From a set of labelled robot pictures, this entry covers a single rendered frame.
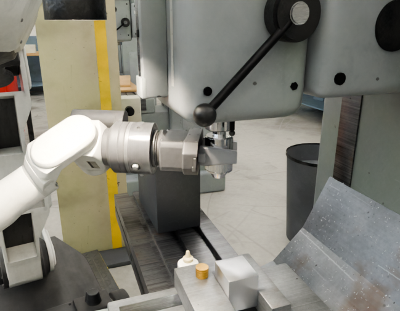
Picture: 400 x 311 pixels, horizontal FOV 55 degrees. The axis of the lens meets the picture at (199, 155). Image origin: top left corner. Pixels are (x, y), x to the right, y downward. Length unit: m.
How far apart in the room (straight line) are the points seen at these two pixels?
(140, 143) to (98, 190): 1.88
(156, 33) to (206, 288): 0.40
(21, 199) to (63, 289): 0.85
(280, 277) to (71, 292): 0.88
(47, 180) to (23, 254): 0.74
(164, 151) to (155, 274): 0.36
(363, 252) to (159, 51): 0.59
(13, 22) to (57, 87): 1.52
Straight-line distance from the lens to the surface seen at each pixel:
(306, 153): 2.91
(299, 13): 0.52
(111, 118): 0.69
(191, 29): 0.50
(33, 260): 1.38
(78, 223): 2.58
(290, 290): 0.74
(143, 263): 0.93
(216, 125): 0.61
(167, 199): 0.99
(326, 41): 0.57
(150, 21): 0.56
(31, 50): 8.91
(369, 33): 0.61
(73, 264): 1.62
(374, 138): 0.89
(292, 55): 0.56
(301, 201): 2.62
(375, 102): 0.88
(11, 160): 1.16
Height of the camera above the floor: 1.44
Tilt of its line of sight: 19 degrees down
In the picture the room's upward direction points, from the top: straight up
